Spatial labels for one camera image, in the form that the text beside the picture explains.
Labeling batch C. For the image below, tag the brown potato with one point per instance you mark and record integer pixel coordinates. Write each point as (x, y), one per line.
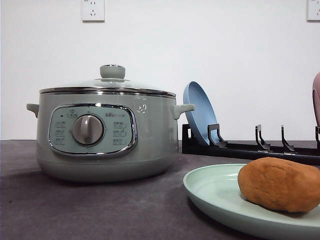
(280, 184)

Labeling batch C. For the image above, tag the black dish rack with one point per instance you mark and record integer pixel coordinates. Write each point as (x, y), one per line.
(217, 147)

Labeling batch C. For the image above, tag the green plate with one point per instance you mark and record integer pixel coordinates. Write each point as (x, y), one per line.
(218, 184)

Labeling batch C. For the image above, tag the white wall socket left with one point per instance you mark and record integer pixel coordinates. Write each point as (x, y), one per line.
(93, 11)

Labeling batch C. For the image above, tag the green electric steamer pot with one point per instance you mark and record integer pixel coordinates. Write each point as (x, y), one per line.
(107, 137)

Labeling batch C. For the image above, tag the grey table cloth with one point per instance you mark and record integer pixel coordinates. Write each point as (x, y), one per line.
(35, 205)

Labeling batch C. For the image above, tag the blue plate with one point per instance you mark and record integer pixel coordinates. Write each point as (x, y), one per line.
(204, 113)

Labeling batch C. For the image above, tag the pink plate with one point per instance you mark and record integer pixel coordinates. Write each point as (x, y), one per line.
(316, 97)

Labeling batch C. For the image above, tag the white wall socket right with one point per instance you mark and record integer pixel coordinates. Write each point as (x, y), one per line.
(312, 11)

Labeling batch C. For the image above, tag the glass steamer lid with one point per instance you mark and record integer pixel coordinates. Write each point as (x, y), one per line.
(112, 81)

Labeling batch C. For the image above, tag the white wall socket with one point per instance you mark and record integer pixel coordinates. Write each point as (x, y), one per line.
(93, 11)
(312, 11)

